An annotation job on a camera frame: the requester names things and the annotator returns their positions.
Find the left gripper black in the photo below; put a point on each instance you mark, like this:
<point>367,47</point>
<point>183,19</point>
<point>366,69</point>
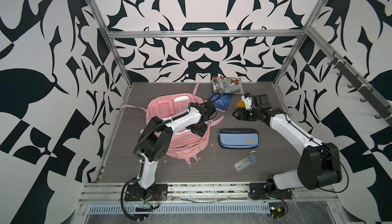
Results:
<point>201,133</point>

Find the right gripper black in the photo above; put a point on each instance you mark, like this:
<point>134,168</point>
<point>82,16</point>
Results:
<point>241,114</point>

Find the illustrated Chinese story book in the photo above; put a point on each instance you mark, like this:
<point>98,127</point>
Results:
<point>229,85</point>

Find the blue pencil case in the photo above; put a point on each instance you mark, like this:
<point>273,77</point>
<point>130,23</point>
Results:
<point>238,138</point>

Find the pink student backpack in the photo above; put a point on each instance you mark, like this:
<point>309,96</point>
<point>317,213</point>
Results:
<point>184,144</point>

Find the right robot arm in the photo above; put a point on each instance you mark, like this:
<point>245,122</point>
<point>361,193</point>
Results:
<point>319,165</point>

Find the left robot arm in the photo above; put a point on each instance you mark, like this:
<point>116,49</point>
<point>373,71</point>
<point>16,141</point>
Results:
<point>155,139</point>

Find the blue Little Prince book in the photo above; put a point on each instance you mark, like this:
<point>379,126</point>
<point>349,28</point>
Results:
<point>221,101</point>

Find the small yellow notebook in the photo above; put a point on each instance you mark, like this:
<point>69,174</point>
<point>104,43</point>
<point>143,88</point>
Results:
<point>240,104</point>

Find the clear plastic ruler box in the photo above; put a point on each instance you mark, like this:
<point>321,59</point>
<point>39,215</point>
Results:
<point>245,162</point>

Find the small green circuit board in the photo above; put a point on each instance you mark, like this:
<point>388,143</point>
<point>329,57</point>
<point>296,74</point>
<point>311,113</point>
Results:
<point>278,211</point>

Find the grey hook rack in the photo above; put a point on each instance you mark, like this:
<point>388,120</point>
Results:
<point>358,83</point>

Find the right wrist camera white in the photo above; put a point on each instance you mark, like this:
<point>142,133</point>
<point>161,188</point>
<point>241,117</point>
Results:
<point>247,101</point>

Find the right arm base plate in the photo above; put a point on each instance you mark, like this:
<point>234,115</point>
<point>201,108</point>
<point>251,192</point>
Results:
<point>263,191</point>

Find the aluminium frame crossbar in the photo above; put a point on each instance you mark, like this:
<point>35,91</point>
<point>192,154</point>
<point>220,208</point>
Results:
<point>204,33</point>

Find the white vented cable duct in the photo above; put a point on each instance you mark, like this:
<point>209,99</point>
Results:
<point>190,208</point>

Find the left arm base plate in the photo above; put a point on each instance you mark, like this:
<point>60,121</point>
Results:
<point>136,192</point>

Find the aluminium front rail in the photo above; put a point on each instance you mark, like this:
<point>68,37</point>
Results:
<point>201,192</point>

